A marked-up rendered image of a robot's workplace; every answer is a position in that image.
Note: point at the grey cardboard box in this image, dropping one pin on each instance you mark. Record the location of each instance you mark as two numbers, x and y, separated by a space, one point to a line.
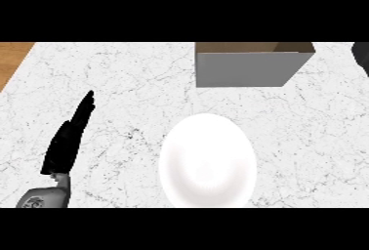
245 68

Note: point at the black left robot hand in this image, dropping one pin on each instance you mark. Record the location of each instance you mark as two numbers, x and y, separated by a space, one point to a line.
66 143

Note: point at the dark appliance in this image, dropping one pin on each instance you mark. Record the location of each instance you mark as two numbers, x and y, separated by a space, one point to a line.
360 57

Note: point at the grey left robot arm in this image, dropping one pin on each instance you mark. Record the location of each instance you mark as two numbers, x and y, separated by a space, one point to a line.
47 197

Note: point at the white plate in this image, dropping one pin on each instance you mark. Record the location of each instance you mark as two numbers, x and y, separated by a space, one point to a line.
207 162

